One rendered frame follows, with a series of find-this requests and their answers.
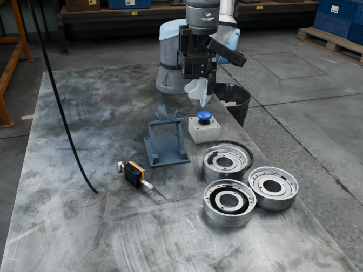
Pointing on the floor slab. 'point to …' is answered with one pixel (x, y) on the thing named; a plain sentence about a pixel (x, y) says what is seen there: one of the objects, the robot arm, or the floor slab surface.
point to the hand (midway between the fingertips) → (205, 101)
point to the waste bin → (234, 90)
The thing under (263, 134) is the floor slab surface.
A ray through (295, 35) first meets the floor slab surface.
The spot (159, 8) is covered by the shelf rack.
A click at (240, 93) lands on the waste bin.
